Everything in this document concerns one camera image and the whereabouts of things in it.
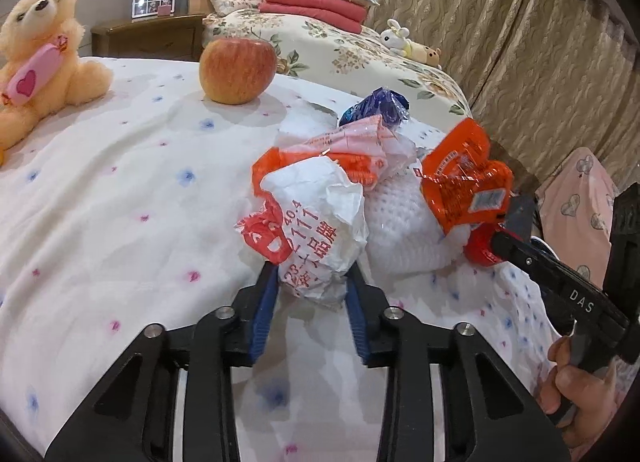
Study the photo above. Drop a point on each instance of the white foam fruit net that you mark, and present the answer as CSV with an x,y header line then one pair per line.
x,y
405,222

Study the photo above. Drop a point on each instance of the white paper wrapper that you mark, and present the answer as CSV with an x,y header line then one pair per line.
x,y
315,222

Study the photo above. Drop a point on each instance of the floral bed cover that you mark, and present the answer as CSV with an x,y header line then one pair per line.
x,y
325,49

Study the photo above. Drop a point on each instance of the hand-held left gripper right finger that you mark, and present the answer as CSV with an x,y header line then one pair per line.
x,y
357,314

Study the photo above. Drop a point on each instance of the cream teddy bear plush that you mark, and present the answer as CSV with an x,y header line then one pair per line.
x,y
45,26

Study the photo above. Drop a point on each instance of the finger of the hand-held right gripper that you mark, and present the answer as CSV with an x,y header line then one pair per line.
x,y
522,217
517,251

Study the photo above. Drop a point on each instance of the pink heart print cloth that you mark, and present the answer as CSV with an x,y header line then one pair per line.
x,y
580,212

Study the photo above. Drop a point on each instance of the folded red blanket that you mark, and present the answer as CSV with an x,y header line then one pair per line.
x,y
315,4

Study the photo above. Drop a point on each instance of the wooden nightstand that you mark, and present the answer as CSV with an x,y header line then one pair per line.
x,y
145,39

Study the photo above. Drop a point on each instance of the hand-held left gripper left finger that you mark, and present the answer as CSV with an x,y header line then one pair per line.
x,y
262,312

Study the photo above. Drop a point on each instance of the pink white plastic wrapper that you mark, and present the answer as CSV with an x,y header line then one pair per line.
x,y
360,139

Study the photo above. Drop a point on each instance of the person's right hand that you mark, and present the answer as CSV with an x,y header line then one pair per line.
x,y
592,407

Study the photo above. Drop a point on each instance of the orange snack packet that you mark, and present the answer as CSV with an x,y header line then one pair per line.
x,y
462,176

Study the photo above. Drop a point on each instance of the blue snack packet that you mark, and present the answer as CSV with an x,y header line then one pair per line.
x,y
377,104

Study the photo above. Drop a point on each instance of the white bunny plush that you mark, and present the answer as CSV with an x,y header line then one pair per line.
x,y
395,36

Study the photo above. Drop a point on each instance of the red yellow apple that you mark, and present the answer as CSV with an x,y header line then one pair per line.
x,y
237,69

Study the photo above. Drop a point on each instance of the beige patterned curtain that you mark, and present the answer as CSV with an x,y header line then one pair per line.
x,y
490,31

